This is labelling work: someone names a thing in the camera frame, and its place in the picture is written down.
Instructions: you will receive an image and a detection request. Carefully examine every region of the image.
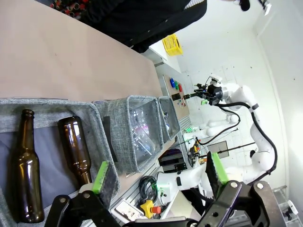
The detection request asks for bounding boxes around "brown task board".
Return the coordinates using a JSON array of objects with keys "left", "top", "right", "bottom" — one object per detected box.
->
[{"left": 163, "top": 74, "right": 190, "bottom": 122}]

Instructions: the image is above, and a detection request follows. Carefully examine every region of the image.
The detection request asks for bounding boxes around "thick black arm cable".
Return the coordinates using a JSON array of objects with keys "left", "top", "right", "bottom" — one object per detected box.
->
[{"left": 214, "top": 101, "right": 278, "bottom": 184}]

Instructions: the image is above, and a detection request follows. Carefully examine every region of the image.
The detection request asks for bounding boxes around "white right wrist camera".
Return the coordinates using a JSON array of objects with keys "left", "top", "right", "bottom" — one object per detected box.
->
[{"left": 209, "top": 74, "right": 223, "bottom": 86}]

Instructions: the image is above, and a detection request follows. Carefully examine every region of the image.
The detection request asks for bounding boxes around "plastic bottle purple label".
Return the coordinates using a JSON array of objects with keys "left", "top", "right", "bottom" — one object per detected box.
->
[{"left": 129, "top": 111, "right": 150, "bottom": 140}]

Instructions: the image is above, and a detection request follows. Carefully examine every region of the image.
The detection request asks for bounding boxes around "yellow red emergency stop button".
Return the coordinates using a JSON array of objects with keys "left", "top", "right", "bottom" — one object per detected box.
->
[{"left": 140, "top": 200, "right": 162, "bottom": 218}]

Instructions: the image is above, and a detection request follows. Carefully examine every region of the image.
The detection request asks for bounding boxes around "grey fabric basket Can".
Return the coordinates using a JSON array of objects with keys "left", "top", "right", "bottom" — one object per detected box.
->
[{"left": 158, "top": 96, "right": 181, "bottom": 144}]

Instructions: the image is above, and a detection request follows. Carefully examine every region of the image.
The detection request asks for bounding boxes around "brown glass beer bottle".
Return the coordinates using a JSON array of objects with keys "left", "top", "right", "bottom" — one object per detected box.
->
[
  {"left": 57, "top": 116, "right": 93, "bottom": 190},
  {"left": 9, "top": 109, "right": 45, "bottom": 223}
]

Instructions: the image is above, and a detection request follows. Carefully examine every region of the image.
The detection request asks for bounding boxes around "white flat device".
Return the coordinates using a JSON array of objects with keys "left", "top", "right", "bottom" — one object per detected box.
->
[{"left": 111, "top": 201, "right": 141, "bottom": 223}]

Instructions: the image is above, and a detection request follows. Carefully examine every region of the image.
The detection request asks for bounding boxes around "yellow plastic crate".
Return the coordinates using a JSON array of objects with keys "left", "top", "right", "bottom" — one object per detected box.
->
[{"left": 162, "top": 34, "right": 184, "bottom": 57}]

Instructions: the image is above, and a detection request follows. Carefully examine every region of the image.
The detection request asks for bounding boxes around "clear plastic bottle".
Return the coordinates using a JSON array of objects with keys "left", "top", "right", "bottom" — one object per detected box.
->
[{"left": 134, "top": 132, "right": 156, "bottom": 163}]

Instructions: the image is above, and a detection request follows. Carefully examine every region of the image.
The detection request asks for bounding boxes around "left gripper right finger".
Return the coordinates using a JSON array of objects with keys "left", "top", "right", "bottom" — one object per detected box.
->
[{"left": 197, "top": 151, "right": 286, "bottom": 227}]

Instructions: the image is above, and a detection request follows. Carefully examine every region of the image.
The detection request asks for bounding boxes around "grey square panel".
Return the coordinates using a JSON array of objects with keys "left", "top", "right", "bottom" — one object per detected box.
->
[{"left": 207, "top": 141, "right": 230, "bottom": 158}]

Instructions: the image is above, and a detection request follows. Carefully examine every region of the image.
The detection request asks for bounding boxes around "person in black cardigan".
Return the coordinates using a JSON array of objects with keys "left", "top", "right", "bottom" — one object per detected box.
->
[{"left": 80, "top": 0, "right": 208, "bottom": 54}]

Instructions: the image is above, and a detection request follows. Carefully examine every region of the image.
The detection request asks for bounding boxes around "grey fabric basket Plastic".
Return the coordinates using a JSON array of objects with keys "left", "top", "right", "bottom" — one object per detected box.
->
[{"left": 94, "top": 95, "right": 164, "bottom": 175}]

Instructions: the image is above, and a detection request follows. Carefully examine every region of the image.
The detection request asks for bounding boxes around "grey fabric basket Bottle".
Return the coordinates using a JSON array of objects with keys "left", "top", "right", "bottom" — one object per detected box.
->
[{"left": 0, "top": 98, "right": 120, "bottom": 227}]

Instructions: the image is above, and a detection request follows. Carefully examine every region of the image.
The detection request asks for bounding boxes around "black equipment box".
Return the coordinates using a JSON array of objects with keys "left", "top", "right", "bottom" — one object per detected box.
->
[{"left": 159, "top": 148, "right": 188, "bottom": 172}]

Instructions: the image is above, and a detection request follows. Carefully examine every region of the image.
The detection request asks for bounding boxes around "coiled black cable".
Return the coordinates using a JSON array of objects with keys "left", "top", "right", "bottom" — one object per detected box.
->
[{"left": 139, "top": 175, "right": 158, "bottom": 202}]

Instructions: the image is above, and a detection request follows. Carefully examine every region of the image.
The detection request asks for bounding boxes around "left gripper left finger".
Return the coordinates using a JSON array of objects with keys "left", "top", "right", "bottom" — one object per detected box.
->
[{"left": 44, "top": 160, "right": 121, "bottom": 227}]

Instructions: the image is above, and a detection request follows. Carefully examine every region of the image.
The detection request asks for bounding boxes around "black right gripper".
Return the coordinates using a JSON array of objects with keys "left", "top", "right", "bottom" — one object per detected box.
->
[{"left": 193, "top": 82, "right": 223, "bottom": 106}]

